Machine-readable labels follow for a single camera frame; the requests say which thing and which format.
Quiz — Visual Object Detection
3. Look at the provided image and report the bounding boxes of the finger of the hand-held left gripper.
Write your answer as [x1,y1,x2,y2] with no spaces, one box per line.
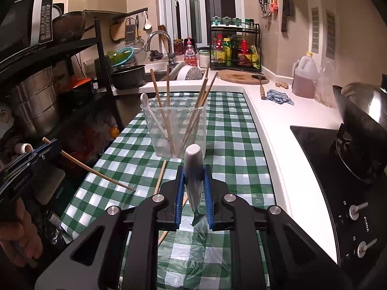
[30,138,65,165]

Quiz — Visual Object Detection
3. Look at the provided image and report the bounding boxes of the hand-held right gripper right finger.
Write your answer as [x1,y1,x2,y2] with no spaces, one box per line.
[203,164,354,290]

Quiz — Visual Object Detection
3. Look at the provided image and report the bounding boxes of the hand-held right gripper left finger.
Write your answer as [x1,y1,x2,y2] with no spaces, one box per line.
[34,165,186,290]

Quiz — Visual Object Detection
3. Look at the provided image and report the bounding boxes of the wooden chopstick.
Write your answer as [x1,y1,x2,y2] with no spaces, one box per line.
[150,68,176,157]
[153,160,168,196]
[158,196,188,247]
[181,78,207,153]
[181,77,210,155]
[185,72,218,152]
[42,137,136,192]
[166,64,174,156]

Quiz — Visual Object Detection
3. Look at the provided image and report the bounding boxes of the white-handled metal fork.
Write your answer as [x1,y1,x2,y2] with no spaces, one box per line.
[184,145,204,226]

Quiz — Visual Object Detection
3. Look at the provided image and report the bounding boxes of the clear plastic utensil container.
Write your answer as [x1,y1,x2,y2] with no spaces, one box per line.
[141,97,209,159]

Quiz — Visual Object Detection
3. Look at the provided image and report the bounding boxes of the white spoon with striped handle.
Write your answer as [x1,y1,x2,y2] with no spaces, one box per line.
[140,93,170,142]

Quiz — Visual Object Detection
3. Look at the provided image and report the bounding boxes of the person's left hand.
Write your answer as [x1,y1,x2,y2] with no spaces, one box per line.
[0,201,43,268]

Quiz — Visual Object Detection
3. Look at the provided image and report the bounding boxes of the large metal pot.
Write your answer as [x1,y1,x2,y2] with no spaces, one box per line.
[9,68,59,136]

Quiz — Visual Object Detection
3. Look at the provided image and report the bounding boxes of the green checked tablecloth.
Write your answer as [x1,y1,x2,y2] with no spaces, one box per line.
[60,91,277,290]

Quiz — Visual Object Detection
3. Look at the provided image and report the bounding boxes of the orange pot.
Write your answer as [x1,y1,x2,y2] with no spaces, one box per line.
[67,77,94,97]

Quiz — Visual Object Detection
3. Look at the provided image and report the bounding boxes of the black cooking pan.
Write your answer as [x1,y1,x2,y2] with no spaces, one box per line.
[111,65,146,90]

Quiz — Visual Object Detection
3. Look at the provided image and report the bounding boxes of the black shelf rack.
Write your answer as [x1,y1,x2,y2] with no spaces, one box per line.
[0,12,124,158]

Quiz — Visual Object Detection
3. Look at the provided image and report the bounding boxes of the green bowl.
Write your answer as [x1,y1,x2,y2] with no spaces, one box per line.
[106,47,135,67]

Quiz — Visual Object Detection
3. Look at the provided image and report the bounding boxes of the black gas stove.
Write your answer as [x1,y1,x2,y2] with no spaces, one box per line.
[290,125,387,275]

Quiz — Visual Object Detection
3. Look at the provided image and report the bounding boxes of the blue dish cloth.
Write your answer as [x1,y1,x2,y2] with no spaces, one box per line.
[265,89,294,106]

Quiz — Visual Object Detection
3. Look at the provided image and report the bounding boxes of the dark bowl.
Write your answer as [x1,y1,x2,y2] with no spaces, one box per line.
[52,11,87,41]

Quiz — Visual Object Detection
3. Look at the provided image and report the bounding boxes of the round wooden cutting board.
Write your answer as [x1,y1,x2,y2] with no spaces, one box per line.
[218,69,269,84]

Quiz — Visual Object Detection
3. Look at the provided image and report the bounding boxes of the white round colander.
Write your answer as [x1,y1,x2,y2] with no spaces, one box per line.
[175,65,202,80]

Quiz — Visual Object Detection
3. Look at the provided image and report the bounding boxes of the microwave oven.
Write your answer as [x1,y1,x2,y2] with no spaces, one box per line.
[0,0,53,55]

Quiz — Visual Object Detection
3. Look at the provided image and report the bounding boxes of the hanging wooden cutting board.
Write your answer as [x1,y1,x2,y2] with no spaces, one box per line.
[110,21,126,43]

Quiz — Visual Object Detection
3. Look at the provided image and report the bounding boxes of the metal grater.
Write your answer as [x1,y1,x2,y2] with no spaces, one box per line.
[125,17,136,45]

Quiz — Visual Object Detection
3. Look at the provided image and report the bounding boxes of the pink dish soap bottle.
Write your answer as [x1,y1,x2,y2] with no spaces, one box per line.
[183,36,198,67]

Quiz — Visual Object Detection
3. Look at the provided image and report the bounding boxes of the cooking oil jug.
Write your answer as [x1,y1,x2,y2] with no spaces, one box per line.
[292,51,319,99]

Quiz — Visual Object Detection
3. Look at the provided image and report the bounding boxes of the black spice rack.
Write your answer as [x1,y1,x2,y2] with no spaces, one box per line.
[210,16,262,71]

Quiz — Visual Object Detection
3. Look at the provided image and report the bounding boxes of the metal kitchen faucet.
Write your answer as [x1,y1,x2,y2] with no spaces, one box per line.
[144,31,174,64]

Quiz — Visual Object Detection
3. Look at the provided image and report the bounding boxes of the clear plastic bottle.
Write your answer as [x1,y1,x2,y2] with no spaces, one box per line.
[314,60,339,106]

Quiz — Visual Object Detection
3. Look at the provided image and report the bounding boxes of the metal wok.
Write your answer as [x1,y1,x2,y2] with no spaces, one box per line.
[333,81,387,158]

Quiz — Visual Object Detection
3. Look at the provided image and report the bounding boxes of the hanging kitchen scissors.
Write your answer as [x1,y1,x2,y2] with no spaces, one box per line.
[259,0,271,19]

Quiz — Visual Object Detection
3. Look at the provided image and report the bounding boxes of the wooden-handled knife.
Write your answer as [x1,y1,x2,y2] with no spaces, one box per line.
[251,74,268,100]

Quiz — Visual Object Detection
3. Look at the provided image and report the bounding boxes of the window frame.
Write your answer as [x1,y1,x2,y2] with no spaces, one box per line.
[157,0,244,55]

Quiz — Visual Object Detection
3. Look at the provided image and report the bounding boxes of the white wall vent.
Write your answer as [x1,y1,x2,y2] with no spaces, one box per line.
[326,10,336,59]
[311,7,319,50]

